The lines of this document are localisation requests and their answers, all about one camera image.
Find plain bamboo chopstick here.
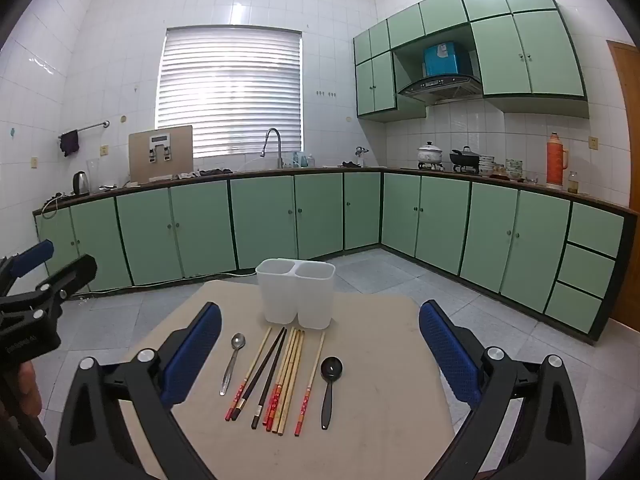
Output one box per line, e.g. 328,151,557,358
277,330,306,436

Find white cooking pot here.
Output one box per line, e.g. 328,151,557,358
417,141,445,169

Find person's left hand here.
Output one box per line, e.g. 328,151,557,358
0,360,44,420

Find green base cabinets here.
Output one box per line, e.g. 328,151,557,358
32,167,640,345

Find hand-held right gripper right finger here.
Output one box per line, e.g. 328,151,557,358
419,300,586,480

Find wooden door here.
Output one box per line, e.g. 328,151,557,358
606,39,640,334

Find white window blind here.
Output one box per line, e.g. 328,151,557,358
156,26,304,160

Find metal spoon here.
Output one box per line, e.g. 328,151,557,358
219,332,247,396

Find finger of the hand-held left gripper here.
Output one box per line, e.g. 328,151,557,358
32,254,98,307
0,239,55,296

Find green wall cabinets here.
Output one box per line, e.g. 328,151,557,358
352,0,591,122

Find metal sink faucet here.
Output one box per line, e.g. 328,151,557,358
260,127,284,170

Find blue box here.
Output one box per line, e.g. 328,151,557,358
422,40,474,79

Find range hood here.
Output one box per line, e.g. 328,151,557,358
397,74,484,107

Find white power cable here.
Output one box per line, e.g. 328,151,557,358
40,192,76,219

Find brown cardboard box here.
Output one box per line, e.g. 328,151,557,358
128,125,194,184

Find black wok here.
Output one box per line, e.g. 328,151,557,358
448,145,482,174

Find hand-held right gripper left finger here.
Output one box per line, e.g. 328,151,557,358
55,302,223,480

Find white two-compartment utensil holder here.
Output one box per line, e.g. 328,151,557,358
255,258,336,330

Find black spoon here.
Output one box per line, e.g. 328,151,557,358
319,356,344,430

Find orange thermos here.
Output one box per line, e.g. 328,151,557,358
544,132,571,190

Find metal towel bar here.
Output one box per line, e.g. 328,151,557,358
57,120,111,142

